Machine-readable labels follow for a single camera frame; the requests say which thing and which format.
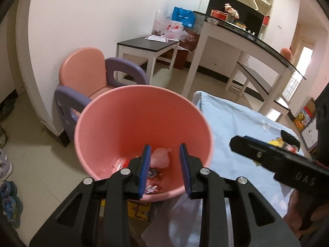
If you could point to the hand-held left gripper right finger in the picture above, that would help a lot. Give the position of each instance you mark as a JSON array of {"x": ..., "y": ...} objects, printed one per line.
[{"x": 185, "y": 169}]

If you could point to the dark red paper bag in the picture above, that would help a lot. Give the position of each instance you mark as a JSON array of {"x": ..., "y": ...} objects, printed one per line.
[{"x": 191, "y": 41}]

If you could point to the dark shoe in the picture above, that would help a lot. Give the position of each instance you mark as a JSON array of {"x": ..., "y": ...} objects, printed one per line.
[{"x": 6, "y": 110}]

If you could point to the white bench with black seat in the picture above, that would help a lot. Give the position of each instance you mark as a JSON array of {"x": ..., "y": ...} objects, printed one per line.
[{"x": 257, "y": 78}]

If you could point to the small red shelf box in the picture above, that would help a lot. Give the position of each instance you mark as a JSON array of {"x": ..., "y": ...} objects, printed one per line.
[{"x": 266, "y": 20}]

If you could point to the light purple kids sneaker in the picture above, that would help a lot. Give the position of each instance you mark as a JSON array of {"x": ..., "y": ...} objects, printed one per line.
[{"x": 5, "y": 164}]

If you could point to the red gift box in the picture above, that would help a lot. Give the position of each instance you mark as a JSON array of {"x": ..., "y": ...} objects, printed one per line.
[{"x": 219, "y": 15}]

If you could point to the yellow printed box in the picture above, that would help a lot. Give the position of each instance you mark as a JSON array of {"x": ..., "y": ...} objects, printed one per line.
[{"x": 140, "y": 209}]

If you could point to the pink plastic bucket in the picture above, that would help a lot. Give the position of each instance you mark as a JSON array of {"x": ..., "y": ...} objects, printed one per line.
[{"x": 123, "y": 123}]

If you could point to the blue shopping bag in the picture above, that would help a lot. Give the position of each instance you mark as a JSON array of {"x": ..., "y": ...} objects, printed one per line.
[{"x": 183, "y": 16}]

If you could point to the pink and purple kids chair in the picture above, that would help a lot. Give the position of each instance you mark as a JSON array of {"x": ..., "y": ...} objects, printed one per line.
[{"x": 82, "y": 69}]

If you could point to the dark red box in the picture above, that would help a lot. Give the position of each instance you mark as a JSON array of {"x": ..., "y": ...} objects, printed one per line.
[{"x": 180, "y": 59}]

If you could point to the flower bouquet in vase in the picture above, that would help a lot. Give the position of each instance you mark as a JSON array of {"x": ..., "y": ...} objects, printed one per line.
[{"x": 231, "y": 11}]

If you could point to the white paper tray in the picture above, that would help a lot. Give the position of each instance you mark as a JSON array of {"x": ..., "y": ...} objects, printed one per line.
[{"x": 156, "y": 38}]

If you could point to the round printed snack wrapper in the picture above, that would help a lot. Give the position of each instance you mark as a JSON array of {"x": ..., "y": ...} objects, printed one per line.
[{"x": 154, "y": 173}]

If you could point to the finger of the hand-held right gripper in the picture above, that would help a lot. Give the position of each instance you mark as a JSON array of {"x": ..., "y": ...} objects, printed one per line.
[{"x": 253, "y": 150}]

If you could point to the long black-top white counter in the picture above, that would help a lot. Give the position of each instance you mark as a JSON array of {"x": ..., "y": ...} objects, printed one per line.
[{"x": 257, "y": 41}]

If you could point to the yellow toy figure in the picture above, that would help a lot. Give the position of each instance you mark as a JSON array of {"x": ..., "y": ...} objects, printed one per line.
[{"x": 277, "y": 142}]

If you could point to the red snack wrapper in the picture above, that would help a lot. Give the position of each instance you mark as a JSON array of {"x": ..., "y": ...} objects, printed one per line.
[{"x": 153, "y": 189}]

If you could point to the light blue blanket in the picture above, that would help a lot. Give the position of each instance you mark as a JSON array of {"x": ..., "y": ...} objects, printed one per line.
[{"x": 244, "y": 123}]

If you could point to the person's right hand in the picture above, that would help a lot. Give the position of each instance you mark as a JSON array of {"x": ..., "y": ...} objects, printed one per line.
[{"x": 293, "y": 211}]

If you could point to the blue kids sandal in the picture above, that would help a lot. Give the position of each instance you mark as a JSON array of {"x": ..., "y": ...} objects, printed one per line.
[
  {"x": 12, "y": 211},
  {"x": 7, "y": 189}
]

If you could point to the white and red plastic bags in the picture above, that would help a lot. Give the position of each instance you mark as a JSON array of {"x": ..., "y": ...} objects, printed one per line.
[{"x": 176, "y": 32}]

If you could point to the black ribbed plastic piece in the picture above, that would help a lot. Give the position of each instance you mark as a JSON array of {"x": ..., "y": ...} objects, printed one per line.
[{"x": 289, "y": 137}]

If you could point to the small black-top white table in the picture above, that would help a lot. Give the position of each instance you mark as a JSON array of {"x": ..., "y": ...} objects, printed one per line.
[{"x": 144, "y": 45}]

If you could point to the colourful printed carton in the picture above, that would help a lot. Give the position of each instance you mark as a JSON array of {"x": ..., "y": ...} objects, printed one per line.
[{"x": 304, "y": 117}]

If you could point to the white wall shelf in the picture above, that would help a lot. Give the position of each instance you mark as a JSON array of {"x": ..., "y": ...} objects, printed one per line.
[{"x": 267, "y": 7}]

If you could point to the yellow lidded container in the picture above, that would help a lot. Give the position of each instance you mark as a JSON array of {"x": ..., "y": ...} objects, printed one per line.
[{"x": 241, "y": 25}]

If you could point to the grey framed white board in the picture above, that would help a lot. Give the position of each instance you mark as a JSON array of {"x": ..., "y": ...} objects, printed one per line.
[{"x": 309, "y": 136}]

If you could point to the black wall panel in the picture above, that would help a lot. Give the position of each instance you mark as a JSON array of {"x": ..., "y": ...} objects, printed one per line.
[{"x": 221, "y": 2}]

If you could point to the orange round ornament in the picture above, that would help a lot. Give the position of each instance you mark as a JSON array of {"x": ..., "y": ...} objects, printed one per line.
[{"x": 286, "y": 53}]

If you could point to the crumpled pink plastic bag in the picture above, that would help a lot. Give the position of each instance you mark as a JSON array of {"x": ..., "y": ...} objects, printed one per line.
[{"x": 160, "y": 159}]

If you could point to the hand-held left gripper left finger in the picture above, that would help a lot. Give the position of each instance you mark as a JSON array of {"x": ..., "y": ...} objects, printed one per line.
[{"x": 145, "y": 169}]

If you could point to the tall clear plastic bag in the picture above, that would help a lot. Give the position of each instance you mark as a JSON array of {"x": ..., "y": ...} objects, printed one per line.
[{"x": 159, "y": 23}]

